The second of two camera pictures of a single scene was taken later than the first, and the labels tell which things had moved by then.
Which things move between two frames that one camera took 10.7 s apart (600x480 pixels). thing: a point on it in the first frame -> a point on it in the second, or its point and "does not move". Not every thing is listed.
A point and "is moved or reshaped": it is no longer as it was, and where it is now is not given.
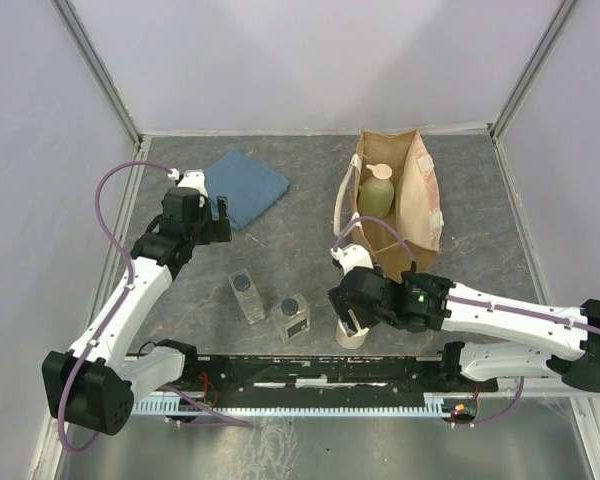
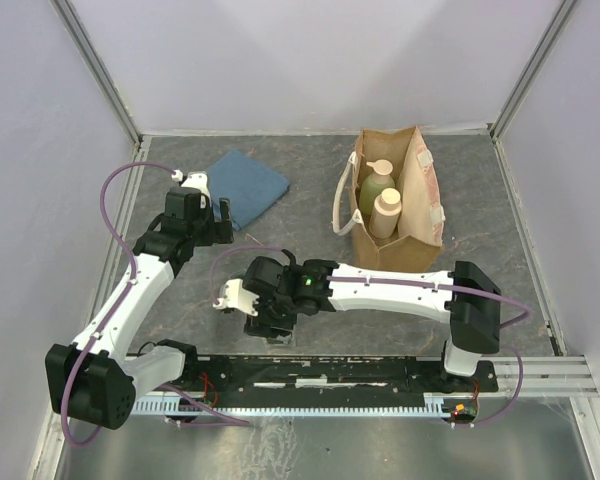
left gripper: x=217 y=230 does not move
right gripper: x=364 y=321 -> x=261 y=325
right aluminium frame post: x=534 y=69 does not move
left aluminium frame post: x=81 y=37 does not move
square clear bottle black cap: x=292 y=317 is moved or reshaped
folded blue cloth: x=248 y=185 does not move
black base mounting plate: x=330 y=375 does not move
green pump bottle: x=376 y=195 does not move
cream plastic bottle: x=346 y=341 -> x=385 y=213
